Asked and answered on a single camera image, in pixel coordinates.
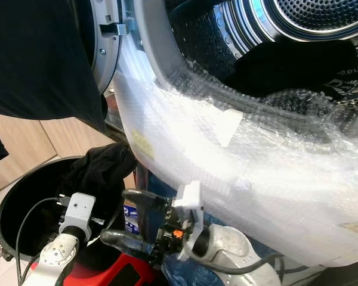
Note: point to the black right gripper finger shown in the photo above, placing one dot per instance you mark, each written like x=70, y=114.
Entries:
x=131, y=240
x=146, y=201

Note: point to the black knit polo shirt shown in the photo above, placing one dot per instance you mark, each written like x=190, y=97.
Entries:
x=101, y=170

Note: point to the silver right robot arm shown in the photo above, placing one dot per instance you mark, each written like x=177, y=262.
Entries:
x=232, y=247

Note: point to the white washing machine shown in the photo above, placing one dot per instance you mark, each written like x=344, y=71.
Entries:
x=250, y=179

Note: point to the yellow washer sticker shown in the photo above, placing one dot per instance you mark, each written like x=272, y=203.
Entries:
x=142, y=145

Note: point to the white tape piece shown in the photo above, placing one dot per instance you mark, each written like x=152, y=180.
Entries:
x=227, y=126

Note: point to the black round laundry basket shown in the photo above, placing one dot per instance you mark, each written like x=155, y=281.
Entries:
x=24, y=196

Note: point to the light wooden cabinet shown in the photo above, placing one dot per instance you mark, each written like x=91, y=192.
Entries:
x=42, y=143

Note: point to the clear bubble wrap sheet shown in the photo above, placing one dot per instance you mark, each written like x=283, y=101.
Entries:
x=274, y=167

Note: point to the grey washer door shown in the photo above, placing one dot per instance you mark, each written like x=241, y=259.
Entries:
x=104, y=47

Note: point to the black hanging garment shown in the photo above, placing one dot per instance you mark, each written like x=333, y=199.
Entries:
x=36, y=53

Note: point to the pale yellow washer label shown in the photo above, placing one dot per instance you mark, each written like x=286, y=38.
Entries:
x=357, y=229

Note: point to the black printed garment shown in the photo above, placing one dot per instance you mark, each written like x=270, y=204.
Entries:
x=292, y=68

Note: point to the steel washer drum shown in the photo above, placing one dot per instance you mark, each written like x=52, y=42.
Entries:
x=310, y=15

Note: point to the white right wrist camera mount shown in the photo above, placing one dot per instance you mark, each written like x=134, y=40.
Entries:
x=190, y=196

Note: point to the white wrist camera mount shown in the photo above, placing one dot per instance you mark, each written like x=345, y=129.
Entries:
x=79, y=213
x=190, y=196

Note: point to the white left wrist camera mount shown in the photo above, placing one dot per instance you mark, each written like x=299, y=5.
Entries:
x=79, y=213

